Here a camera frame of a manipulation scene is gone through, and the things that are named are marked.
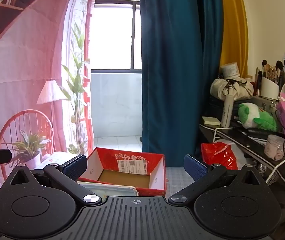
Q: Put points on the white brush holder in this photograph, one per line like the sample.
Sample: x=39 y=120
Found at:
x=270 y=87

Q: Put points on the teal curtain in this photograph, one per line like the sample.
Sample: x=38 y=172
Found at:
x=177 y=67

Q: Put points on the clear jar with pink contents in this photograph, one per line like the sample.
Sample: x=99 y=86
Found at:
x=273 y=147

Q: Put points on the green plush toy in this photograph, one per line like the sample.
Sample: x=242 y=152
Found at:
x=262 y=118

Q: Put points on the pale green packet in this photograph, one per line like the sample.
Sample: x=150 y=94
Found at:
x=107 y=188

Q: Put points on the checked bed sheet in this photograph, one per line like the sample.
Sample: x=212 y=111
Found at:
x=178 y=180

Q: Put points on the black dressing table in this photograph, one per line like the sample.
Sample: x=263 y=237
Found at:
x=247 y=145

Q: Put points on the white paper roll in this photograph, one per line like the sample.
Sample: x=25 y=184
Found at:
x=230 y=70

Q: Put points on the black framed window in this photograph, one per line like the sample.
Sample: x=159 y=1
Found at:
x=112 y=35

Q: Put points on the bunch of makeup brushes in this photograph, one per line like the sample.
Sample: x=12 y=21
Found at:
x=278 y=66

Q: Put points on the red plastic bag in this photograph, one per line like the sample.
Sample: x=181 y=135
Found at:
x=217 y=155

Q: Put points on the white spray bottle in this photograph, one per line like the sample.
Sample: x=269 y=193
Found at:
x=226 y=112

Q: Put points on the pink printed wall cloth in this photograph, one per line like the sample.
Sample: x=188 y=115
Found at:
x=20 y=55

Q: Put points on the red cardboard box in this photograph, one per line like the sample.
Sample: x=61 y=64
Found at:
x=132 y=155

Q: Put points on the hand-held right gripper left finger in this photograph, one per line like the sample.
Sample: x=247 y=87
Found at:
x=75 y=167

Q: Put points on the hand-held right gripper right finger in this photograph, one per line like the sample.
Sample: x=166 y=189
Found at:
x=195 y=170

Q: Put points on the yellow curtain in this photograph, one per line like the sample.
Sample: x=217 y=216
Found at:
x=233 y=30

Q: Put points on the yellow notepad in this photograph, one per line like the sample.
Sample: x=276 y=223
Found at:
x=210 y=120

